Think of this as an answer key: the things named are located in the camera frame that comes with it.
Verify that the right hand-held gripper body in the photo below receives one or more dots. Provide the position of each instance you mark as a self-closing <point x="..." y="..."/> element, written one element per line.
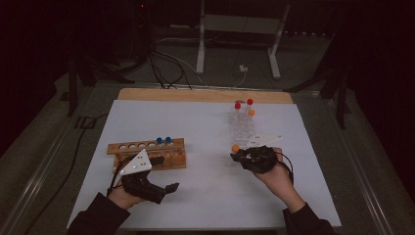
<point x="261" y="160"/>

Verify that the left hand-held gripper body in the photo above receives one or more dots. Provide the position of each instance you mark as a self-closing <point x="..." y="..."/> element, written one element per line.
<point x="137" y="163"/>

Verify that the orange capped test tube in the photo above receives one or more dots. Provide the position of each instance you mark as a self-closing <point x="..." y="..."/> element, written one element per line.
<point x="235" y="148"/>
<point x="251" y="112"/>

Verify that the wooden test tube rack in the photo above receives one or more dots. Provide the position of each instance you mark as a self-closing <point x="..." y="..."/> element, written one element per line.
<point x="169" y="160"/>

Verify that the blue capped test tube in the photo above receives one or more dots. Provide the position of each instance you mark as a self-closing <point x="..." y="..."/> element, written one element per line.
<point x="159" y="140"/>
<point x="168" y="140"/>

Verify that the clear acrylic test tube rack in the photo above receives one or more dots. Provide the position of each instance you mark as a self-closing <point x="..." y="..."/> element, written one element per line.
<point x="241" y="129"/>

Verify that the person's right hand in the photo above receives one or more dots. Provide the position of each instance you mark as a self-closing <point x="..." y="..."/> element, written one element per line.
<point x="280" y="181"/>

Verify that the person's left hand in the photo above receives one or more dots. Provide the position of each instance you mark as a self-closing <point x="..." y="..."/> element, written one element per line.
<point x="125" y="199"/>

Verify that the white table mat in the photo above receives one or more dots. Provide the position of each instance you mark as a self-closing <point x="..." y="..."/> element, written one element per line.
<point x="202" y="130"/>

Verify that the white plug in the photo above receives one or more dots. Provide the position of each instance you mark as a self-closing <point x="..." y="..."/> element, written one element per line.
<point x="243" y="68"/>

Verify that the black stand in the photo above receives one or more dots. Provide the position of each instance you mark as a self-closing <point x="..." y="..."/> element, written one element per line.
<point x="341" y="98"/>
<point x="73" y="81"/>

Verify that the grey metal stand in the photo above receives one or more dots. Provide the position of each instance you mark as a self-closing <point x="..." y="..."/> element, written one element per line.
<point x="239" y="24"/>

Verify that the metal floor rail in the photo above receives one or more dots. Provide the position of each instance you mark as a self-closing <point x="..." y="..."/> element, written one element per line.
<point x="359" y="169"/>
<point x="36" y="182"/>

